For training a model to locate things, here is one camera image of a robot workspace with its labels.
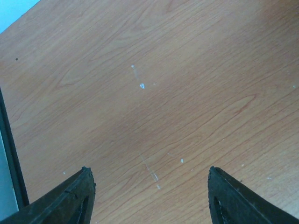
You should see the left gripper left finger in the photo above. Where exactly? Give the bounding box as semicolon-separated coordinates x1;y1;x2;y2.
1;167;96;224

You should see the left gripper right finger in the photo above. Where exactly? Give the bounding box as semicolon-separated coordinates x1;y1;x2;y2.
207;166;299;224

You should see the black frame post left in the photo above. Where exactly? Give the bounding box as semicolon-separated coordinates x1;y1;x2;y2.
0;94;29;210

